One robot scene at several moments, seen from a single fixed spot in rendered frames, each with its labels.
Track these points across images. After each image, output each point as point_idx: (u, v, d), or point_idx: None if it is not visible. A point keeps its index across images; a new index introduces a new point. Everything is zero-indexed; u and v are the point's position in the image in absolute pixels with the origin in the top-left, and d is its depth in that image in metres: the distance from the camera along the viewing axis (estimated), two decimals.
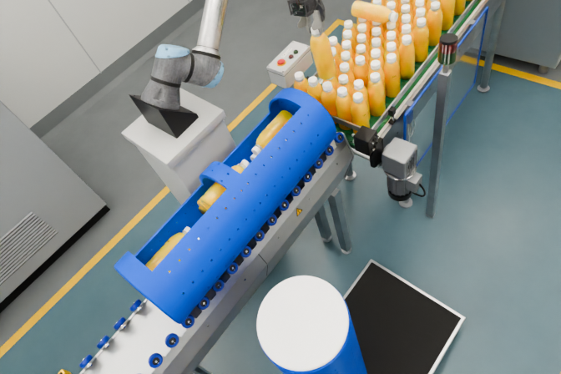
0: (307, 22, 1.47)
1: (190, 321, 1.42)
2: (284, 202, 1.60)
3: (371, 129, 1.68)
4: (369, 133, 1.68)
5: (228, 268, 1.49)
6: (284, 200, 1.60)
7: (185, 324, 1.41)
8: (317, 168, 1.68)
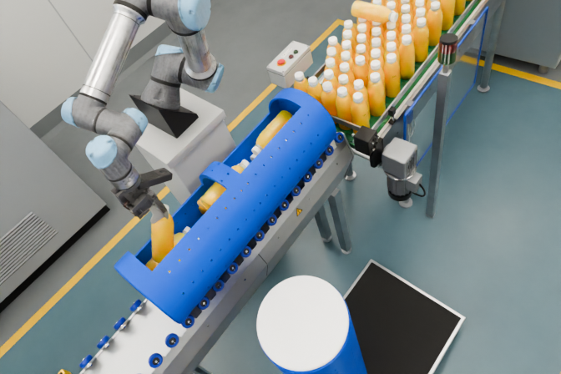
0: None
1: (190, 321, 1.42)
2: (284, 202, 1.60)
3: (371, 129, 1.68)
4: (369, 133, 1.68)
5: (228, 268, 1.49)
6: (284, 200, 1.60)
7: (185, 324, 1.41)
8: (317, 168, 1.68)
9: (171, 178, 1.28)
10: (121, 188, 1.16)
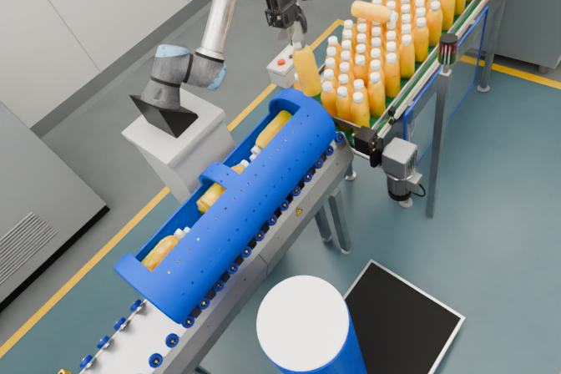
0: (289, 33, 1.34)
1: (190, 320, 1.42)
2: (284, 202, 1.60)
3: (371, 129, 1.68)
4: (369, 133, 1.68)
5: (228, 269, 1.49)
6: (284, 200, 1.60)
7: (185, 324, 1.41)
8: (318, 168, 1.69)
9: None
10: None
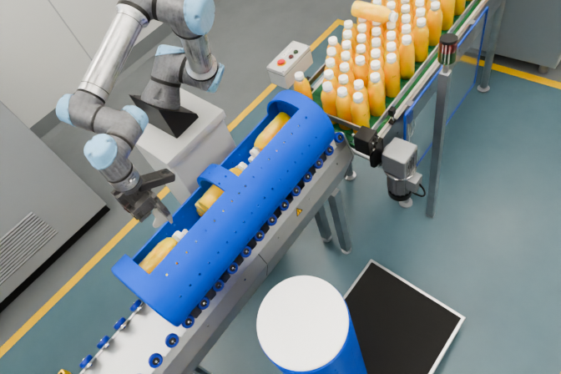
0: None
1: (190, 320, 1.41)
2: (283, 203, 1.60)
3: (371, 129, 1.68)
4: (369, 133, 1.68)
5: (229, 270, 1.49)
6: (282, 201, 1.60)
7: (187, 325, 1.41)
8: (320, 168, 1.69)
9: (174, 179, 1.22)
10: (121, 189, 1.10)
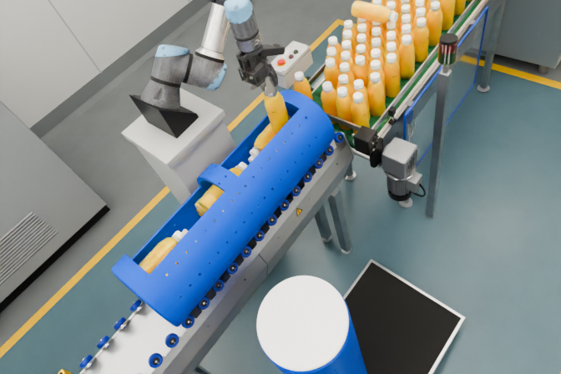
0: (261, 83, 1.43)
1: (190, 320, 1.41)
2: (283, 203, 1.60)
3: (371, 129, 1.68)
4: (369, 133, 1.68)
5: (229, 270, 1.49)
6: (282, 201, 1.60)
7: (187, 325, 1.41)
8: (320, 168, 1.69)
9: (284, 52, 1.37)
10: (248, 50, 1.25)
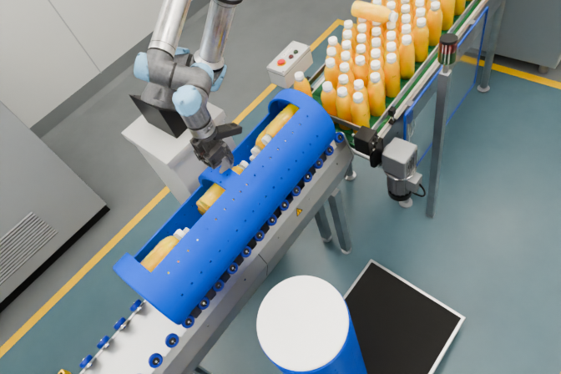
0: None
1: (190, 320, 1.42)
2: (283, 202, 1.60)
3: (371, 129, 1.68)
4: (369, 133, 1.68)
5: (228, 269, 1.49)
6: (283, 200, 1.60)
7: (186, 325, 1.41)
8: (318, 168, 1.69)
9: (241, 131, 1.35)
10: (200, 137, 1.23)
